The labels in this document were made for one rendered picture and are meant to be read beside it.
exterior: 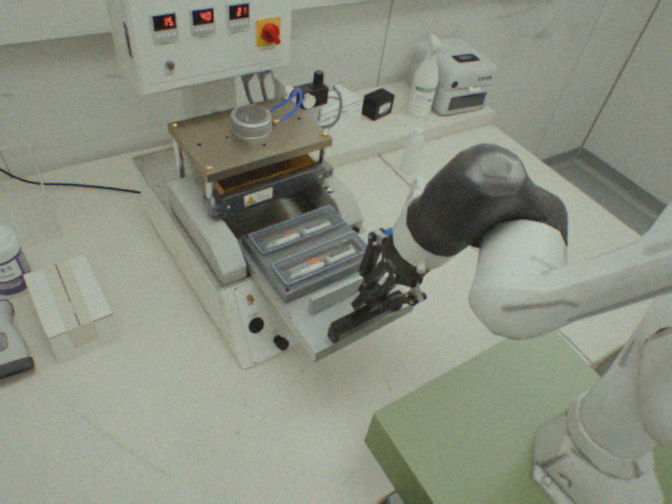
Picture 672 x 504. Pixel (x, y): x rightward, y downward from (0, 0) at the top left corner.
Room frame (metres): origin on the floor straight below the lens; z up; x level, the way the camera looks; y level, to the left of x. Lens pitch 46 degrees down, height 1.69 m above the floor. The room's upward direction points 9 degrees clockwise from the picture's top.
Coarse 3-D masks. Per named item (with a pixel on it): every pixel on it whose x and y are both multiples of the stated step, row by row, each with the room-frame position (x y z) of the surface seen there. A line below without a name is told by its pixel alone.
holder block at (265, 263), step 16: (320, 208) 0.80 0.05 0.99; (304, 240) 0.70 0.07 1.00; (320, 240) 0.71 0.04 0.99; (256, 256) 0.64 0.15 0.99; (272, 256) 0.65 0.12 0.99; (288, 256) 0.65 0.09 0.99; (272, 272) 0.61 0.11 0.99; (336, 272) 0.63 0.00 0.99; (352, 272) 0.66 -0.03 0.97; (288, 288) 0.58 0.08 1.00; (304, 288) 0.59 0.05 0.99
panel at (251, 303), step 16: (240, 288) 0.62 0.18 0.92; (256, 288) 0.64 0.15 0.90; (240, 304) 0.61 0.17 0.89; (256, 304) 0.63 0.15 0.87; (240, 320) 0.59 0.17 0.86; (272, 320) 0.63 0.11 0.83; (256, 336) 0.59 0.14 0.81; (272, 336) 0.61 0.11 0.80; (288, 336) 0.63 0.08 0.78; (256, 352) 0.58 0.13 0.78; (272, 352) 0.59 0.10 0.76
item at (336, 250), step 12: (336, 240) 0.71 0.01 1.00; (348, 240) 0.71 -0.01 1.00; (360, 240) 0.72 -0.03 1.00; (312, 252) 0.67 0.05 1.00; (324, 252) 0.67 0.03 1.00; (336, 252) 0.68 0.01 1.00; (348, 252) 0.68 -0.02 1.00; (360, 252) 0.69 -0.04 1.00; (276, 264) 0.62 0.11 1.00; (288, 264) 0.63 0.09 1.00; (300, 264) 0.63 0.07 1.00; (312, 264) 0.64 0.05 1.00; (324, 264) 0.64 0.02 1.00; (288, 276) 0.60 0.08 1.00; (300, 276) 0.60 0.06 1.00
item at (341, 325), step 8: (376, 304) 0.56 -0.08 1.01; (352, 312) 0.54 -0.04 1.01; (360, 312) 0.54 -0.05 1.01; (368, 312) 0.54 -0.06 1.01; (376, 312) 0.55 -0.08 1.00; (336, 320) 0.52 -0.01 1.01; (344, 320) 0.52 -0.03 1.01; (352, 320) 0.52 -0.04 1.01; (360, 320) 0.53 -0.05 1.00; (368, 320) 0.54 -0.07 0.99; (328, 328) 0.51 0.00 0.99; (336, 328) 0.50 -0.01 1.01; (344, 328) 0.51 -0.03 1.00; (352, 328) 0.52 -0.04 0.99; (328, 336) 0.51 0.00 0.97; (336, 336) 0.50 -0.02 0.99
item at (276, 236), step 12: (300, 216) 0.76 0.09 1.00; (312, 216) 0.76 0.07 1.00; (324, 216) 0.77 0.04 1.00; (336, 216) 0.77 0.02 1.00; (276, 228) 0.71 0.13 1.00; (288, 228) 0.72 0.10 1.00; (300, 228) 0.72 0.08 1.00; (312, 228) 0.73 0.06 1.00; (324, 228) 0.73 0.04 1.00; (264, 240) 0.68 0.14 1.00; (276, 240) 0.68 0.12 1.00; (288, 240) 0.69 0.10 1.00; (264, 252) 0.65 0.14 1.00
